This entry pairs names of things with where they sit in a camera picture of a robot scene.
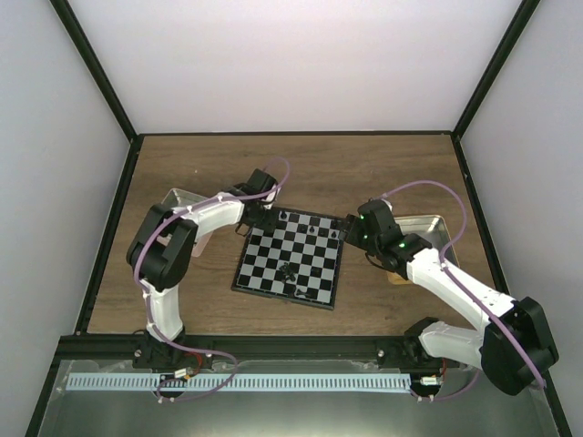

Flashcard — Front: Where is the black white chess board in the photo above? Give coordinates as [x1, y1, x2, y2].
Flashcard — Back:
[231, 208, 343, 310]

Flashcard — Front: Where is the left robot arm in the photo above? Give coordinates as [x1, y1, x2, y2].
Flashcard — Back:
[127, 168, 284, 368]

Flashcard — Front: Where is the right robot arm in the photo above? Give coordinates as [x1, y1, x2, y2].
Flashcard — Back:
[340, 199, 559, 395]

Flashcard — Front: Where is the pile of black chess pieces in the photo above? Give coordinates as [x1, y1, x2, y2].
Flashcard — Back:
[278, 262, 319, 300]

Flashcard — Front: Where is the yellow metal tin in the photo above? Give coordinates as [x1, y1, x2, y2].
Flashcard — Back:
[386, 215, 459, 286]

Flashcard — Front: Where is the pink metal tin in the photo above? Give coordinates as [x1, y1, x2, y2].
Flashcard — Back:
[162, 188, 212, 258]

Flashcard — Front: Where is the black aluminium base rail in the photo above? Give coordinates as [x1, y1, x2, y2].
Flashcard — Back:
[55, 334, 443, 371]

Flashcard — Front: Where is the light blue slotted cable duct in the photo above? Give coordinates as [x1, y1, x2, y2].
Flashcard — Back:
[66, 372, 411, 393]

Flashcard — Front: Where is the black enclosure frame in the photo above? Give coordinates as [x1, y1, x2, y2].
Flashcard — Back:
[26, 0, 575, 437]

